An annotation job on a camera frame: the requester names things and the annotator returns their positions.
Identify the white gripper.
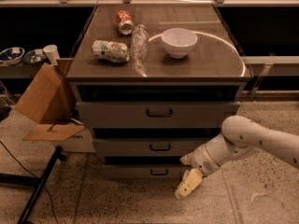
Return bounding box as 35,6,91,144
175,145,220,199

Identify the grey drawer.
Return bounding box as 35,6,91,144
93,138,210,157
77,102,240,129
102,164,186,179

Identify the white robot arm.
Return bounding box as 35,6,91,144
175,115,299,199

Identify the grey drawer cabinet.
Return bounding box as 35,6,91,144
66,4,250,166

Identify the open cardboard box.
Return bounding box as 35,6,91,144
15,59,94,153

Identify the clear plastic bottle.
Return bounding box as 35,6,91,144
130,24,150,61

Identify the crushed green white can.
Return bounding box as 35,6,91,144
92,40,129,63

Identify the black metal stand base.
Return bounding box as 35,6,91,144
0,147,65,224

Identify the red soda can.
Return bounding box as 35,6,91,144
116,10,134,35

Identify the white paper cup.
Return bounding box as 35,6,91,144
43,45,60,64

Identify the blue plate with items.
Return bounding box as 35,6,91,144
23,49,47,64

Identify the black floor cable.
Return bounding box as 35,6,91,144
0,140,60,224

